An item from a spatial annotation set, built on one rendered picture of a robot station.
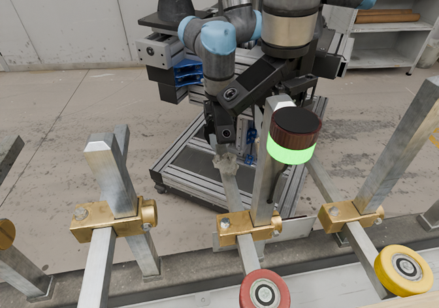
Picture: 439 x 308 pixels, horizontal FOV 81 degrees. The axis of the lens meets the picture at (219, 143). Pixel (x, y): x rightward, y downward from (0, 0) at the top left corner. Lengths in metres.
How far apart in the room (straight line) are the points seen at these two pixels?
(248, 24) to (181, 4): 0.44
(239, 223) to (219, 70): 0.33
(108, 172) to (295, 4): 0.33
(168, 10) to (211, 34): 0.56
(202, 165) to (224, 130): 0.95
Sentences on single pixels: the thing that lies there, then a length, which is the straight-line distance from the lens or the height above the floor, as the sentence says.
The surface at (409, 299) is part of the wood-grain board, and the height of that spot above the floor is 0.90.
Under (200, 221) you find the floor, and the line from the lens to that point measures 1.58.
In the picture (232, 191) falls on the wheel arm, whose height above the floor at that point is 0.86.
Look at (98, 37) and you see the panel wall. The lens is 3.25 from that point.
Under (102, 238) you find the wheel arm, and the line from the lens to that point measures 0.48.
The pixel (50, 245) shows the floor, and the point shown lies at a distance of 1.77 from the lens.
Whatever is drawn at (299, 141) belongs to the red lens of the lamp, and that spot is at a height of 1.16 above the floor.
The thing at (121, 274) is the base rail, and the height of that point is 0.70.
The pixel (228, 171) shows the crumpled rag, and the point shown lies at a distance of 0.65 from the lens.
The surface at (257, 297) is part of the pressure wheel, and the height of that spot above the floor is 0.90.
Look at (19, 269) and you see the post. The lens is 0.68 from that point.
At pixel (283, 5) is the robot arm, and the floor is 1.27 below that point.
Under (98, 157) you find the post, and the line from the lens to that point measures 0.37.
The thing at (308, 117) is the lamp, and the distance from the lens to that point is 0.33.
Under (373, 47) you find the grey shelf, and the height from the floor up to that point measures 0.15.
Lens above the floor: 1.36
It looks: 42 degrees down
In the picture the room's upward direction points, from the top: straight up
